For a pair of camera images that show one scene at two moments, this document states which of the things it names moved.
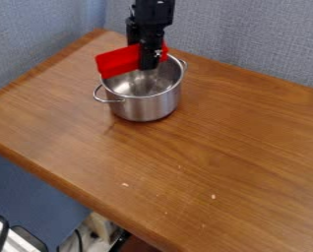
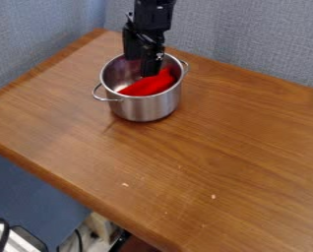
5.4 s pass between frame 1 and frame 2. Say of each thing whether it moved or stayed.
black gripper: stayed
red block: moved
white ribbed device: stayed
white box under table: stayed
